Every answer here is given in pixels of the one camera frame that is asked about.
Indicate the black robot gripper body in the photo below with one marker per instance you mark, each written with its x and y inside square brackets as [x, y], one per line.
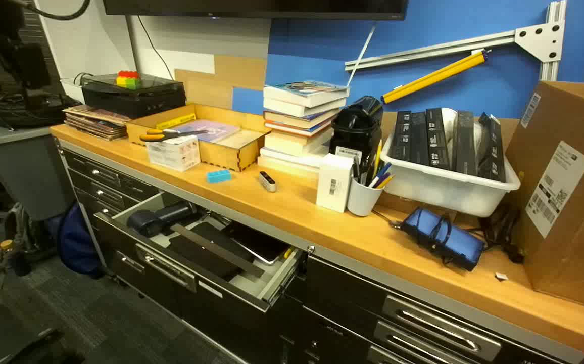
[15, 67]

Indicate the grey backpack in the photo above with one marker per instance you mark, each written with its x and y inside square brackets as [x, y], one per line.
[18, 234]

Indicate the white plastic tub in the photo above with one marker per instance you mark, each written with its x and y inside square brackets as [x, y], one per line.
[449, 193]

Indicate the dark blue bag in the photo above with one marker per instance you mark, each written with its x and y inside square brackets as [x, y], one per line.
[80, 242]

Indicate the black cylindrical device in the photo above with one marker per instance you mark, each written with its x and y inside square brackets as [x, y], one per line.
[152, 219]

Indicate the blue pen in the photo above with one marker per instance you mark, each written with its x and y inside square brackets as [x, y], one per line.
[380, 173]

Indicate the black monitor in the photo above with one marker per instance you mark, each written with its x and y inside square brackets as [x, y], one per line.
[258, 6]

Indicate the flat black case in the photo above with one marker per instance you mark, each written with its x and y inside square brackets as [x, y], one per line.
[133, 98]

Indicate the teal cover book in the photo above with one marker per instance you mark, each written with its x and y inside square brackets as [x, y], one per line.
[304, 91]

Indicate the white paperback book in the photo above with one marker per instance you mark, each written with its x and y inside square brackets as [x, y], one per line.
[301, 108]

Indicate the white pen cup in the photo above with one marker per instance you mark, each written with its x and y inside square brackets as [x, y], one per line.
[362, 199]

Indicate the thin white rod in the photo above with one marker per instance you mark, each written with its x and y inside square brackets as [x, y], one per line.
[362, 56]

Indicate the blue toy building block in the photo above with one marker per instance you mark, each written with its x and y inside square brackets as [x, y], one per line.
[222, 177]

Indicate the aluminium rail bracket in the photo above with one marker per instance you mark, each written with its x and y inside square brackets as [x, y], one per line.
[453, 44]

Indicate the large white book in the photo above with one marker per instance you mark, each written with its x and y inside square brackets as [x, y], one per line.
[290, 162]

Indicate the yellow pencil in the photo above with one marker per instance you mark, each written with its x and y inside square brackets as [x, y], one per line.
[384, 181]

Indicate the small silver black gadget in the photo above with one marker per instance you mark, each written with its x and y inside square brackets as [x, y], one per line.
[267, 181]

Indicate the black perforated strip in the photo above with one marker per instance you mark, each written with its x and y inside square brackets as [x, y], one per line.
[492, 147]
[401, 136]
[466, 141]
[434, 137]

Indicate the white upright carton box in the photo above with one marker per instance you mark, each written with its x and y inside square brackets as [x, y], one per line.
[334, 182]

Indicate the stack of magazines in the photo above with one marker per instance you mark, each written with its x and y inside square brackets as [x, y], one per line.
[95, 122]

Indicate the shallow wooden tray box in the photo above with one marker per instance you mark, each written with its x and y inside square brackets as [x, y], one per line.
[238, 154]

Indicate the black foam mat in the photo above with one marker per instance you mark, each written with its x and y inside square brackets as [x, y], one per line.
[200, 259]

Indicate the small white printed box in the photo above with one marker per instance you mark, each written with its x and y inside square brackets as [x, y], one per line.
[173, 154]

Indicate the black workbench drawer cabinet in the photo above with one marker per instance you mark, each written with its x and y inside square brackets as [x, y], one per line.
[345, 304]

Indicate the grey metal drawer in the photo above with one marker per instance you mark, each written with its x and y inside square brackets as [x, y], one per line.
[264, 279]

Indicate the thick white book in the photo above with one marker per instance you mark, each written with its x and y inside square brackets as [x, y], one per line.
[295, 141]

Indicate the grey plastic bin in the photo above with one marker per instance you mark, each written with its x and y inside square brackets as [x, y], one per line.
[26, 165]

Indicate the yellow bar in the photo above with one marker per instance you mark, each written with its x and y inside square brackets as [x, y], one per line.
[435, 78]

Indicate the lavender paper sheet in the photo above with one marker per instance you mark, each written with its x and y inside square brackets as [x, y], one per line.
[211, 130]

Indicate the yellow flat tool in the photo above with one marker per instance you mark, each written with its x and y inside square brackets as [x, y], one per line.
[176, 122]

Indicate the multicolour toy block stack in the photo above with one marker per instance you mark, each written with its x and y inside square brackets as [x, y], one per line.
[128, 79]

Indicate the black tablet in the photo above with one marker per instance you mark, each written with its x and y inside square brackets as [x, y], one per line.
[258, 242]

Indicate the long metal ruler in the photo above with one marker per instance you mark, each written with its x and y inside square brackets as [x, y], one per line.
[213, 246]

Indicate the large cardboard box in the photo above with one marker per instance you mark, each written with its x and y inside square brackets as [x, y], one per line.
[574, 202]

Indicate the red spine book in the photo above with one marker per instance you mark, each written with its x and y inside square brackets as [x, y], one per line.
[298, 123]

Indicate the black desktop device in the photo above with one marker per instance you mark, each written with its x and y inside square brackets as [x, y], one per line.
[357, 127]

